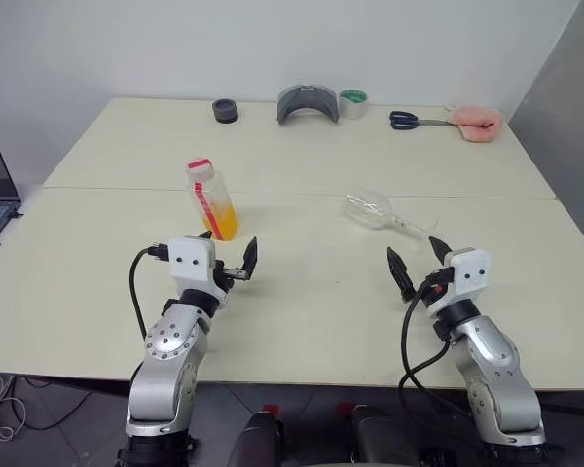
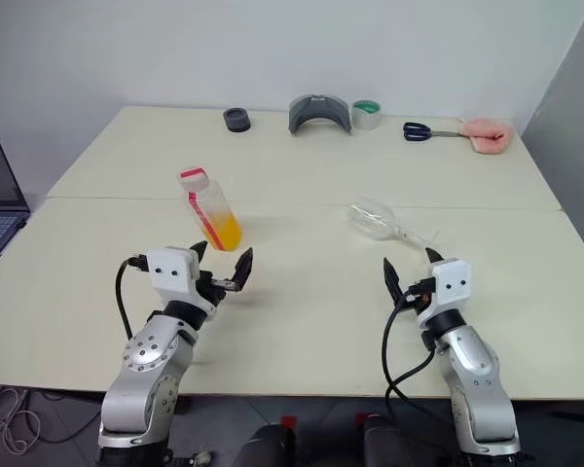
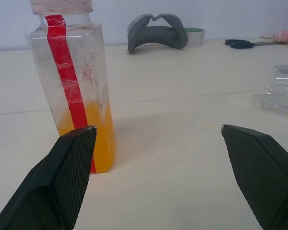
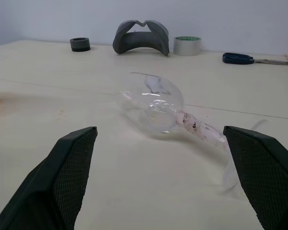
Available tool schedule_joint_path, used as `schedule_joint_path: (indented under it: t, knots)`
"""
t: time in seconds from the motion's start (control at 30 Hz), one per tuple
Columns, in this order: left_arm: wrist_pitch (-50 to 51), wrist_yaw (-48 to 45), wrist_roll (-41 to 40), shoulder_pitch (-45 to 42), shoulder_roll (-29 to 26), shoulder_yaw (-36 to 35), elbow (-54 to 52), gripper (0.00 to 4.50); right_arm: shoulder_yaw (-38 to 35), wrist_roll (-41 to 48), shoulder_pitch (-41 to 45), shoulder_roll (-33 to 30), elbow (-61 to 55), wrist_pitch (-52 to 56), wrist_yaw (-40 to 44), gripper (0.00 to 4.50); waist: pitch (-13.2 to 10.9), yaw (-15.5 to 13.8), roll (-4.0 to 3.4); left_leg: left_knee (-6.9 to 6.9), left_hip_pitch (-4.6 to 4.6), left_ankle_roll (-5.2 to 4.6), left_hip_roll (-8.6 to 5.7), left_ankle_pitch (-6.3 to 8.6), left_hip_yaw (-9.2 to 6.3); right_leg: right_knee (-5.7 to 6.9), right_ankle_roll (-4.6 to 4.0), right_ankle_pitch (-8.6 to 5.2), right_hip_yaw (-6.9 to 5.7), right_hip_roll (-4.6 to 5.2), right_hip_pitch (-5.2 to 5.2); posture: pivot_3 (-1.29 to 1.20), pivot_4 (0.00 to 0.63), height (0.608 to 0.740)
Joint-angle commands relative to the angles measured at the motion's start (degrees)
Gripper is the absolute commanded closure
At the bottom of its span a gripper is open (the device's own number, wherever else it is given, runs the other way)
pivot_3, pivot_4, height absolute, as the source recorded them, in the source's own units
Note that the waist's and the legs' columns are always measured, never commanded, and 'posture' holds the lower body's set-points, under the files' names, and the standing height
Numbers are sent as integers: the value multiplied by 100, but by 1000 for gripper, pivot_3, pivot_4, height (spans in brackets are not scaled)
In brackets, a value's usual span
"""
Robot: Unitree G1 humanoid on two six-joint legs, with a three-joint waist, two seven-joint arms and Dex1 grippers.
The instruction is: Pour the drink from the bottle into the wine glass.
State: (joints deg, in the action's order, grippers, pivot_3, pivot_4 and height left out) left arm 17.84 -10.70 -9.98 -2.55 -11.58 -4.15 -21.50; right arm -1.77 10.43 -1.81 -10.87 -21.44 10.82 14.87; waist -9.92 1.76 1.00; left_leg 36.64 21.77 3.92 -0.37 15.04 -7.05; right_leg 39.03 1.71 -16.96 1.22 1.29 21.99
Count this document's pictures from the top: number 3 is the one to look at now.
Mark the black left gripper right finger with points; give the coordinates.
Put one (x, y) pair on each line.
(266, 179)

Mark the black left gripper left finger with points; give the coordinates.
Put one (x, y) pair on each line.
(50, 182)

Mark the clear bottle with orange liquid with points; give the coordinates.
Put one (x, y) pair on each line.
(86, 60)

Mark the clear plastic container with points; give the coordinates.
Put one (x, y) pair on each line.
(283, 93)

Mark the tape roll with green core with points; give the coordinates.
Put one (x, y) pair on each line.
(196, 39)

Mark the grey curved foam piece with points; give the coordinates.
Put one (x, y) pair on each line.
(158, 33)

